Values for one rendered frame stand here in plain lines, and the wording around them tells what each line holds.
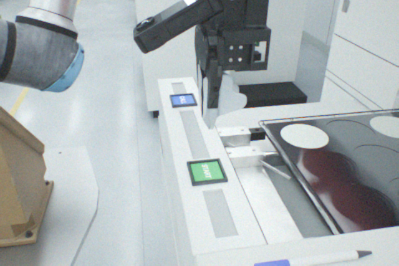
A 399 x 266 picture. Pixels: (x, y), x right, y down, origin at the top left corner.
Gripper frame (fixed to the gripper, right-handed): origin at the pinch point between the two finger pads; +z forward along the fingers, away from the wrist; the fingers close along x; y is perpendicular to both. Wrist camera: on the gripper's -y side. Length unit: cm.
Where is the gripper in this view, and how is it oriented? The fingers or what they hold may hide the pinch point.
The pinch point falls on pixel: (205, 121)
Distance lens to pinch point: 50.2
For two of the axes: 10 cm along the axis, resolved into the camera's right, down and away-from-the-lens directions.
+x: -2.0, -4.8, 8.5
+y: 9.8, -1.0, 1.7
